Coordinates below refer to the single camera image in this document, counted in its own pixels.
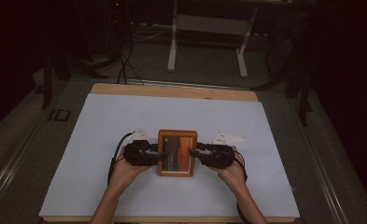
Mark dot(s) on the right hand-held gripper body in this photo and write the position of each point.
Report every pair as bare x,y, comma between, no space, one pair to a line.
220,157

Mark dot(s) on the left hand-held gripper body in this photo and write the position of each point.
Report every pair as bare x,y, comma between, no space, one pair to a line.
137,155

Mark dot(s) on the wooden photo frame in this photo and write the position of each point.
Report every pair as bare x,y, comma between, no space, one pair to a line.
178,165

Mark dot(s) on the person's left hand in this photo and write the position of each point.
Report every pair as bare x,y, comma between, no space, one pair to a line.
123,175

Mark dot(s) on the person's right hand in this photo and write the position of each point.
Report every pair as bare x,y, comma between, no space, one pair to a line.
234,177

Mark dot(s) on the white table mat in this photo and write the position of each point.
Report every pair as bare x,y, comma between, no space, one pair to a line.
109,118

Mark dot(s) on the black metal stand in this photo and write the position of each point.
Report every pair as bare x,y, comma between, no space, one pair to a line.
47,77
304,99

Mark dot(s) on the dark chair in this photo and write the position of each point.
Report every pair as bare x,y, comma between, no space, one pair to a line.
280,56

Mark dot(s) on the black rectangular floor bracket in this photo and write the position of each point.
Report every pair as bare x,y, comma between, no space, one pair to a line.
59,115

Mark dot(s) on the white metal desk frame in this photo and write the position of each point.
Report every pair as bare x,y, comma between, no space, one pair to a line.
209,25

